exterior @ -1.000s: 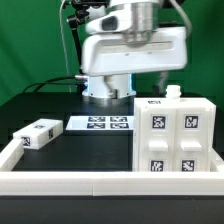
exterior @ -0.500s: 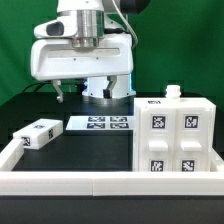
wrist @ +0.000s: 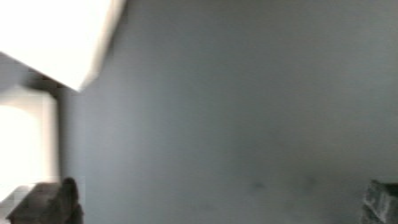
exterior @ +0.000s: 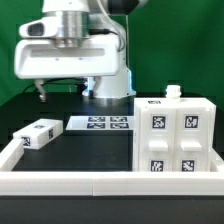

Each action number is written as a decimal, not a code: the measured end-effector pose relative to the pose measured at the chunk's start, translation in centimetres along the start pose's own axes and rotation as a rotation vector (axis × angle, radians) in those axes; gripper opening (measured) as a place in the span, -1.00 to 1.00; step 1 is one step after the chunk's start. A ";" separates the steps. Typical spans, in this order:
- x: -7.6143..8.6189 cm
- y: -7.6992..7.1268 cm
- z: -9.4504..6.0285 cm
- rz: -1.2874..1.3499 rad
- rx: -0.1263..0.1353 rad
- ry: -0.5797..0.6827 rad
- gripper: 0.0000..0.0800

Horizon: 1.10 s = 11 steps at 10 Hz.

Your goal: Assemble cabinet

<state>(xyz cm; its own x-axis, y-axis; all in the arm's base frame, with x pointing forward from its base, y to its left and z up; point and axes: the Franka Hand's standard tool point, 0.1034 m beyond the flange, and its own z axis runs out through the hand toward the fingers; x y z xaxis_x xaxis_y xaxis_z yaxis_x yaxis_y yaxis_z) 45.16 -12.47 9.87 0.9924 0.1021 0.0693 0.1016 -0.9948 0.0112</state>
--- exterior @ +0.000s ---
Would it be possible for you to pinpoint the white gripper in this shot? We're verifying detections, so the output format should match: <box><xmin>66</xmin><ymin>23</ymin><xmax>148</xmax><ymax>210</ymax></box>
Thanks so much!
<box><xmin>14</xmin><ymin>11</ymin><xmax>121</xmax><ymax>102</ymax></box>

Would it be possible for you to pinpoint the white cabinet top block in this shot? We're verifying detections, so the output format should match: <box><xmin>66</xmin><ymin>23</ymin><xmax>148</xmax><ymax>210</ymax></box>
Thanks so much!
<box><xmin>13</xmin><ymin>119</ymin><xmax>63</xmax><ymax>150</ymax></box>

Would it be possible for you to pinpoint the white cabinet body box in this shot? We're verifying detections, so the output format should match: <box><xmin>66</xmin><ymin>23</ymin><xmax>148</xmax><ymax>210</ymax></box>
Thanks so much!
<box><xmin>133</xmin><ymin>85</ymin><xmax>216</xmax><ymax>172</ymax></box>

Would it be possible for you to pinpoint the white cabinet door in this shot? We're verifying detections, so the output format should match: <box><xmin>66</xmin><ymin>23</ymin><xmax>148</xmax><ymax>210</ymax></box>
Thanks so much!
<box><xmin>174</xmin><ymin>108</ymin><xmax>209</xmax><ymax>172</ymax></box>
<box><xmin>148</xmin><ymin>109</ymin><xmax>173</xmax><ymax>172</ymax></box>

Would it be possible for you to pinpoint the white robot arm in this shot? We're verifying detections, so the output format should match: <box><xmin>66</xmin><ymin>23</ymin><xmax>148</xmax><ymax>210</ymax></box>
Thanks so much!
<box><xmin>14</xmin><ymin>0</ymin><xmax>148</xmax><ymax>101</ymax></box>

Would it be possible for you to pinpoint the black cable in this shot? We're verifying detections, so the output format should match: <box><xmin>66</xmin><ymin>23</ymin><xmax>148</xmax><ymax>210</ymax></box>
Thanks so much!
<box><xmin>21</xmin><ymin>78</ymin><xmax>88</xmax><ymax>94</ymax></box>

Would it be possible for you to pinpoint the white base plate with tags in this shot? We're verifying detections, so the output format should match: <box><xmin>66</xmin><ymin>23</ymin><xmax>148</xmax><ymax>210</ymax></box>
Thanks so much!
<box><xmin>66</xmin><ymin>116</ymin><xmax>134</xmax><ymax>131</ymax></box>

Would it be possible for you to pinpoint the white U-shaped fence frame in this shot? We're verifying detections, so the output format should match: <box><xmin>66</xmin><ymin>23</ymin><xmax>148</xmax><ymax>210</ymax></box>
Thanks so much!
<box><xmin>0</xmin><ymin>139</ymin><xmax>224</xmax><ymax>196</ymax></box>

